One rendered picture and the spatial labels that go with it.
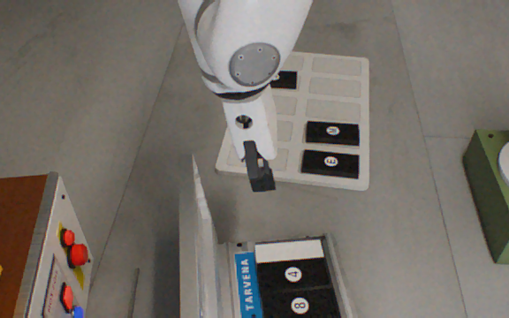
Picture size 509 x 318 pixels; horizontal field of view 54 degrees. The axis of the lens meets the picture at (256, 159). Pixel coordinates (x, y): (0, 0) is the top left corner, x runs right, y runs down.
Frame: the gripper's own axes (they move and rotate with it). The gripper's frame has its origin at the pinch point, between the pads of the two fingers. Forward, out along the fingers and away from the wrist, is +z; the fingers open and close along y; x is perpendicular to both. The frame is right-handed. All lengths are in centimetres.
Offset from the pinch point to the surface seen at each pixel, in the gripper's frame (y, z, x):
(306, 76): 40.6, 18.7, -6.1
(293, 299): -14.2, 12.4, -2.3
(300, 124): 24.5, 17.4, -4.2
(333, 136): 20.1, 17.0, -10.3
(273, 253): -6.7, 12.5, 0.5
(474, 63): 48, 27, -44
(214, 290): -16.1, 4.5, 6.8
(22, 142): 20, 9, 48
